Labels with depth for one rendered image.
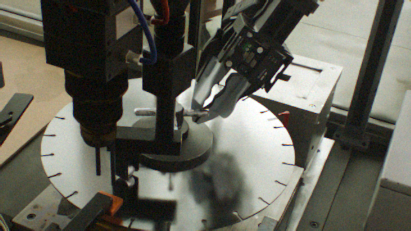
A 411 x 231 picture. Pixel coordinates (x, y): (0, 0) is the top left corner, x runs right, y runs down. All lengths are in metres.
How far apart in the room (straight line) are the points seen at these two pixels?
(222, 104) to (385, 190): 0.28
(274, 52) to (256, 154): 0.16
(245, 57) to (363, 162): 0.52
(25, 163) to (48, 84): 0.26
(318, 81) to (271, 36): 0.39
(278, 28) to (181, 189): 0.22
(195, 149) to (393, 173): 0.30
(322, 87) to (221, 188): 0.39
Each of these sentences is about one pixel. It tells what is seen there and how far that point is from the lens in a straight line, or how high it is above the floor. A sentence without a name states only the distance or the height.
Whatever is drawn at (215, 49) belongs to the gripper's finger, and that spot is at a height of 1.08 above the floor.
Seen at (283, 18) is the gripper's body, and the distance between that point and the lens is 0.64.
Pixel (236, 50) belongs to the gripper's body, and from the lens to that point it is 0.65.
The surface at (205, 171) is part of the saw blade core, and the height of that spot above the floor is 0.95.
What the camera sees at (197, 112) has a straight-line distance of 0.71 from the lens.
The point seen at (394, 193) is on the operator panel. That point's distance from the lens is 0.85.
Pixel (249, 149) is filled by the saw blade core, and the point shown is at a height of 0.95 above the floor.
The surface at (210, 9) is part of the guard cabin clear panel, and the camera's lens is 1.17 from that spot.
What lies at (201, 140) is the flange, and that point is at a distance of 0.73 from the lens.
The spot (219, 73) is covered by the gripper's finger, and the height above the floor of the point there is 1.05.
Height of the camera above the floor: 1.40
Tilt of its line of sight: 34 degrees down
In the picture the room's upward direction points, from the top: 6 degrees clockwise
